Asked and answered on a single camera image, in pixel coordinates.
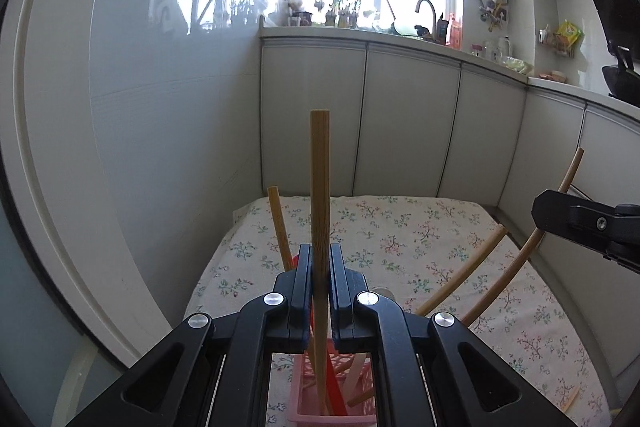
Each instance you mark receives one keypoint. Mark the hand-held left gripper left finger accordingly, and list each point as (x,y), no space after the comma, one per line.
(302,292)

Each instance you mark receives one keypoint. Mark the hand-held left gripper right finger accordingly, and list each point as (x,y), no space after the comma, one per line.
(340,292)

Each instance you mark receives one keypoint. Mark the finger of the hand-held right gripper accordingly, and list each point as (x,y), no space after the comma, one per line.
(575,219)

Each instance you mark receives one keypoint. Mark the bamboo chopstick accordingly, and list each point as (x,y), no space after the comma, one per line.
(570,399)
(280,227)
(465,274)
(320,182)
(361,397)
(510,274)

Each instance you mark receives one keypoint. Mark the white plastic spoon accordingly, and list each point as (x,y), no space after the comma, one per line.
(357,372)

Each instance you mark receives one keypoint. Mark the red plastic spoon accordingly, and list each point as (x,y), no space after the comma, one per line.
(334,382)

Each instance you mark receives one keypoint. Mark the pink perforated plastic basket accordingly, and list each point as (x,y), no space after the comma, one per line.
(310,409)

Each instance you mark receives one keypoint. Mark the floral tablecloth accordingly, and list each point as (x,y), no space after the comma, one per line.
(400,232)

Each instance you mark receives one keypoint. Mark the pink dish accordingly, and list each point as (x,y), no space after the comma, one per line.
(552,76)

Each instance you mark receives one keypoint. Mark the black wok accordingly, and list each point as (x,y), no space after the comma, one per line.
(622,82)

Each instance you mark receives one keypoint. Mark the green vegetables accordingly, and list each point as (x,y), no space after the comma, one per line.
(517,66)

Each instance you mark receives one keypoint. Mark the yellow snack packet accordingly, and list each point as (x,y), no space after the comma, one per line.
(569,34)

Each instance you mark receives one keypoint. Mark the white kettle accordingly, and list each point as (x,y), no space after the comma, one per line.
(504,48)

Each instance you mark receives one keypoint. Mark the red packet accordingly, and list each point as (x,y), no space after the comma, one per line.
(455,32)

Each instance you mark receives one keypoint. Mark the dark bottle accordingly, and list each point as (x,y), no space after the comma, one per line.
(442,31)

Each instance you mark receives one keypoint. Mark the curved metal faucet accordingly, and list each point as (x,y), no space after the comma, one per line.
(431,7)

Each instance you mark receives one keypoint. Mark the frosted glass sliding door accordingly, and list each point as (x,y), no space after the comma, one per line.
(50,207)

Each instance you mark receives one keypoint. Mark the small potted plants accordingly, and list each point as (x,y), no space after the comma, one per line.
(340,12)

